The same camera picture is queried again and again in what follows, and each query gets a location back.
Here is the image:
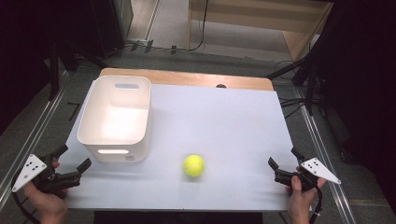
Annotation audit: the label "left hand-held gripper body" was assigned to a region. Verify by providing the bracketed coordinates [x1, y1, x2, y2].
[11, 153, 83, 199]

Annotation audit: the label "metal floor rail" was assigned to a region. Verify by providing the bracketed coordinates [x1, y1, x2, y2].
[293, 87, 358, 224]
[0, 70, 70, 213]

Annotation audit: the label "dark cabinet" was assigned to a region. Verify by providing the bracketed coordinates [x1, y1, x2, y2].
[89, 0, 134, 59]

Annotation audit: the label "person's left hand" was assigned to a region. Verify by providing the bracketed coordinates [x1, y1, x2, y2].
[22, 161, 68, 224]

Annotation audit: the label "person's right hand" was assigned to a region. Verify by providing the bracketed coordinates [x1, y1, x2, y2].
[285, 165, 327, 224]

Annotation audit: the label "white table board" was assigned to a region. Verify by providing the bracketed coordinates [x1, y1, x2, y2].
[57, 81, 301, 213]

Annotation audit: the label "wooden table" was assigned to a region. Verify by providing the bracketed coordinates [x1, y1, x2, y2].
[98, 67, 275, 92]

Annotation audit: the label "black floor cables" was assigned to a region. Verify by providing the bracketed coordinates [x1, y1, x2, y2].
[273, 60, 307, 119]

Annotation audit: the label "black hanging cable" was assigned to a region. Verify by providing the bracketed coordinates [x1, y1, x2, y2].
[186, 0, 209, 52]

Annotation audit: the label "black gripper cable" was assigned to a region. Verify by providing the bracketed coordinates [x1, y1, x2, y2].
[10, 175, 41, 224]
[308, 186, 324, 224]

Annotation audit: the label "person's dark clothing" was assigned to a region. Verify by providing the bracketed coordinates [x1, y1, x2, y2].
[92, 211, 264, 224]

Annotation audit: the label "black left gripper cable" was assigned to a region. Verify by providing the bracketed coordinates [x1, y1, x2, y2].
[10, 175, 41, 224]

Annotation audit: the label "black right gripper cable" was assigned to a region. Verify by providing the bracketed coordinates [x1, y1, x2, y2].
[308, 186, 324, 224]

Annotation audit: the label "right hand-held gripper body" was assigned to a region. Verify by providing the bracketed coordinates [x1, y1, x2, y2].
[274, 157, 342, 192]

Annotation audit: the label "yellow tennis ball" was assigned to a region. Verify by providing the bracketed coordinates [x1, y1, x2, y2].
[182, 154, 206, 178]

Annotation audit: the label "white plastic bin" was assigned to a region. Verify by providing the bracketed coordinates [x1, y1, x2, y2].
[77, 75, 153, 164]

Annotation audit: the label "light wooden shelf unit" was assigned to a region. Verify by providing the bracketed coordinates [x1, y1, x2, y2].
[186, 0, 334, 63]

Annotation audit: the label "black tripod stand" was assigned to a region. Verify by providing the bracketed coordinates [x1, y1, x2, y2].
[265, 36, 331, 117]

